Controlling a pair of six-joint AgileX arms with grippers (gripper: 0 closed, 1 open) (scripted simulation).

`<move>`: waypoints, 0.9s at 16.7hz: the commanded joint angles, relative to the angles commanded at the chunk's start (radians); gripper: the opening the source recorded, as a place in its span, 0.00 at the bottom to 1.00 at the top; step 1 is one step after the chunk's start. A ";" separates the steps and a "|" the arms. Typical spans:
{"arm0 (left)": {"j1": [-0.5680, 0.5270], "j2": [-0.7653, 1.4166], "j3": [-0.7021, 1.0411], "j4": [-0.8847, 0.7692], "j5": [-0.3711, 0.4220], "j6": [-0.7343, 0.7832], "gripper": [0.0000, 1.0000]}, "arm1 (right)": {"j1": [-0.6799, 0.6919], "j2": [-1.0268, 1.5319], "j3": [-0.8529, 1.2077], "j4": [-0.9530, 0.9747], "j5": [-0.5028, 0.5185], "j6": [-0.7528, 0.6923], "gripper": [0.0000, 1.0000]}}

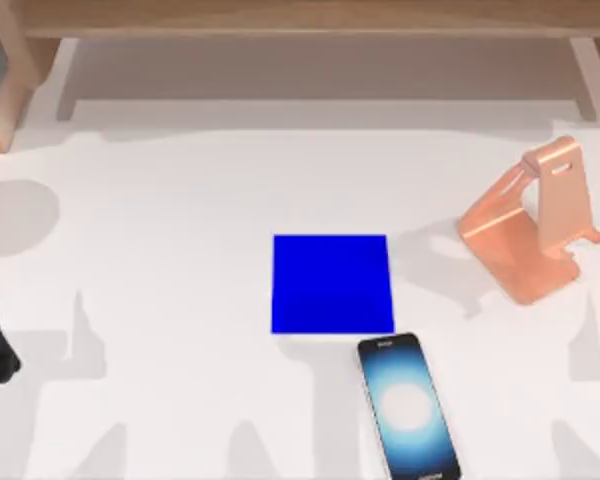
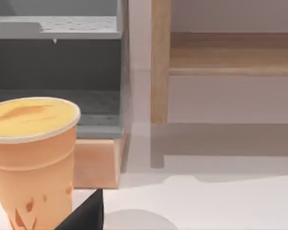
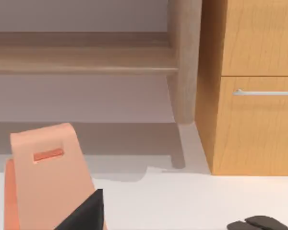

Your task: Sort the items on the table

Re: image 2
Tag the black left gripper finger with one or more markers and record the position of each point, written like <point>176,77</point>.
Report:
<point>91,213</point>

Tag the orange cup with drink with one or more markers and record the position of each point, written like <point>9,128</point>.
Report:
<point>33,172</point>

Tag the wooden open shelf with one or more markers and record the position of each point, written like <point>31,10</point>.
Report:
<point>206,62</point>

